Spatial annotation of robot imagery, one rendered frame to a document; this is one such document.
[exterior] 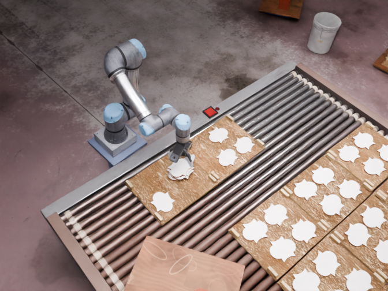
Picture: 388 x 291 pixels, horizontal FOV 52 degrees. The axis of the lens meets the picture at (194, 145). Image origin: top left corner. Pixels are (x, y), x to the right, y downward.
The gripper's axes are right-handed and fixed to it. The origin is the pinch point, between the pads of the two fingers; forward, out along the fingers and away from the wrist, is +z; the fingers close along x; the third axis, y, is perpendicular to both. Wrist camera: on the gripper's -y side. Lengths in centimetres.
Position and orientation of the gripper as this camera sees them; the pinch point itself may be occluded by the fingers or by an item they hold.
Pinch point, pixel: (179, 163)
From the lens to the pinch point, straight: 227.7
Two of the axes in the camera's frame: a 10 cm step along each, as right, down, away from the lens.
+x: -8.9, -3.9, 2.6
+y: 4.6, -6.8, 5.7
